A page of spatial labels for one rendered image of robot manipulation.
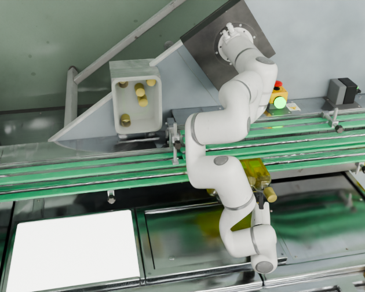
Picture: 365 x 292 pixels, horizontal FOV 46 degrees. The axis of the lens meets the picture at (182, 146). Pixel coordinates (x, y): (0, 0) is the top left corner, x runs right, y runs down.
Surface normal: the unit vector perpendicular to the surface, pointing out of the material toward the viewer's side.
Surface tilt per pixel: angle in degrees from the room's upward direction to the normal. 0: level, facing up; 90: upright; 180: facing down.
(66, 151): 90
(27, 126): 90
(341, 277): 90
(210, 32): 1
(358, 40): 0
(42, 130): 90
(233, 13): 1
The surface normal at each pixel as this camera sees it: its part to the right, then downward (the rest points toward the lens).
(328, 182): 0.01, -0.84
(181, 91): 0.19, 0.54
